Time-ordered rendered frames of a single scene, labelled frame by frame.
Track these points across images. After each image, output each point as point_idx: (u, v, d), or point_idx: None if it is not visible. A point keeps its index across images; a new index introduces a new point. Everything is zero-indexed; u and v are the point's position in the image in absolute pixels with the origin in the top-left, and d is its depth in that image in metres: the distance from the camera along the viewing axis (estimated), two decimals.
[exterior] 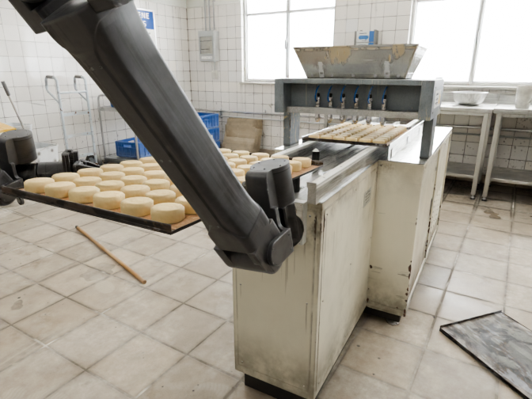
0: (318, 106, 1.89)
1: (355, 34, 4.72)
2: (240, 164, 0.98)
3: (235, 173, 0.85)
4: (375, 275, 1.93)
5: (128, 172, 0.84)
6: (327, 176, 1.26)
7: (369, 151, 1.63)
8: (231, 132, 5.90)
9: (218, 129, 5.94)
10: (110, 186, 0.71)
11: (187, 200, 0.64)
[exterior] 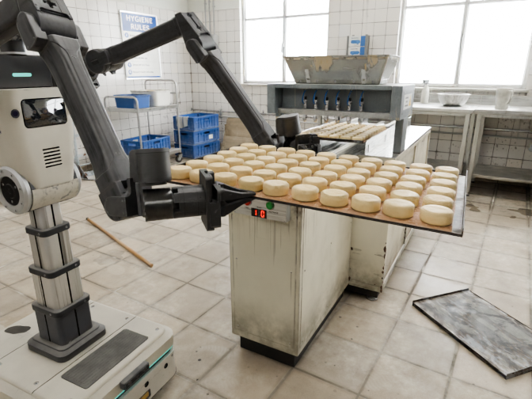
0: (305, 108, 2.16)
1: (347, 39, 4.99)
2: (369, 184, 0.79)
3: (303, 181, 0.79)
4: (355, 256, 2.20)
5: (288, 156, 1.00)
6: None
7: (347, 146, 1.90)
8: (230, 131, 6.17)
9: (218, 128, 6.21)
10: (237, 155, 0.98)
11: (195, 170, 0.84)
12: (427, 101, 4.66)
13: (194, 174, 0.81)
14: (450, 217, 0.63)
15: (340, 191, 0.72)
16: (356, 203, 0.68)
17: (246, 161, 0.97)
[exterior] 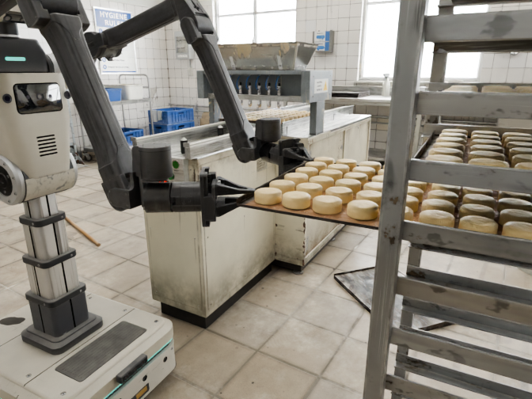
0: None
1: (313, 34, 5.14)
2: (505, 207, 0.66)
3: (426, 205, 0.66)
4: (279, 232, 2.35)
5: (379, 172, 0.87)
6: (205, 140, 1.68)
7: None
8: (205, 125, 6.32)
9: (193, 123, 6.36)
10: (321, 173, 0.86)
11: (288, 194, 0.71)
12: (387, 94, 4.81)
13: (290, 199, 0.69)
14: None
15: (484, 220, 0.58)
16: (515, 234, 0.55)
17: (333, 179, 0.84)
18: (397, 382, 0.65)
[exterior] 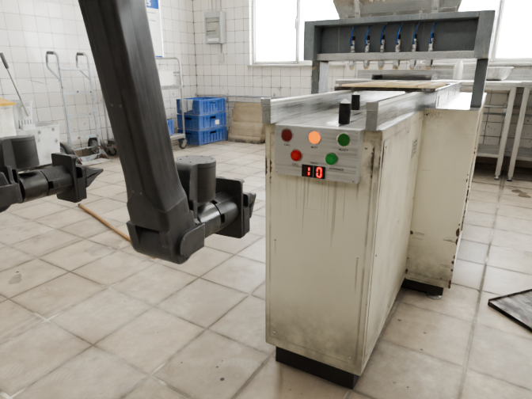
0: (353, 51, 1.69)
1: None
2: None
3: None
4: (416, 241, 1.73)
5: None
6: (385, 102, 1.05)
7: (418, 93, 1.43)
8: (238, 116, 5.69)
9: (225, 114, 5.73)
10: None
11: None
12: (460, 77, 4.18)
13: None
14: None
15: None
16: None
17: None
18: None
